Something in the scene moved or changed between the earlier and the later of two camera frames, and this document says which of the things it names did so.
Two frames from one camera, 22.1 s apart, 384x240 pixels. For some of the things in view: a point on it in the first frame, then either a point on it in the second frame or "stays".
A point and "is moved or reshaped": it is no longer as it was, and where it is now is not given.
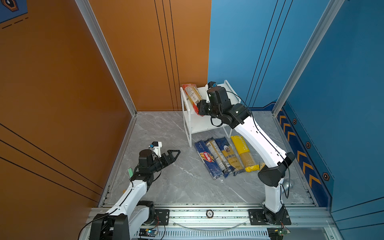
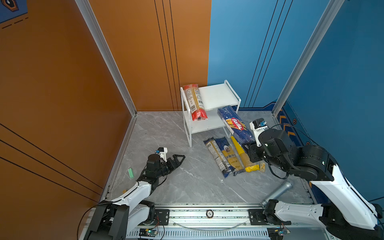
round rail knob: x=209 y=213 stays
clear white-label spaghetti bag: x=216 y=151 stays
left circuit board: x=148 y=232 stays
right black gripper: x=203 y=103 → x=251 y=152
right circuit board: x=277 y=233 stays
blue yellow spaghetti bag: x=231 y=155 stays
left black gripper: x=170 y=160 → x=174 y=161
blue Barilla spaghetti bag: x=209 y=159 is moved or reshaped
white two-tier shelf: x=195 y=123 stays
